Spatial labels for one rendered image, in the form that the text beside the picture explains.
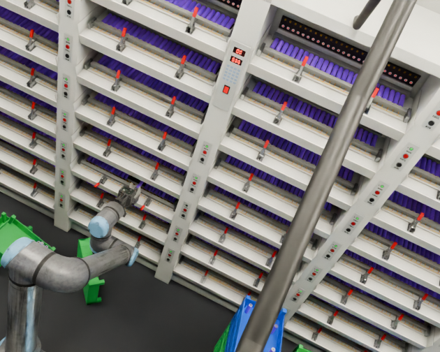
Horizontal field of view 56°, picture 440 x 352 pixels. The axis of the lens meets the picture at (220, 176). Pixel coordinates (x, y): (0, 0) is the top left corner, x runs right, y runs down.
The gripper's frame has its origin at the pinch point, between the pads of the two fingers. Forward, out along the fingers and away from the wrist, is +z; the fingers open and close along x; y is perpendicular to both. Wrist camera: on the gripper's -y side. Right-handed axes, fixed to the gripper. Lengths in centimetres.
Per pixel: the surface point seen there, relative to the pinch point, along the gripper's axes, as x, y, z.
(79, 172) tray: 32.7, -7.2, -1.2
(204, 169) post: -30.0, 33.7, -3.5
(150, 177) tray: -6.2, 13.8, -2.5
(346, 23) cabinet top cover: -57, 115, -7
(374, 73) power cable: -62, 132, -100
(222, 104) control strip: -28, 69, -6
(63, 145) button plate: 41.9, 7.2, -3.8
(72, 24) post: 41, 73, -7
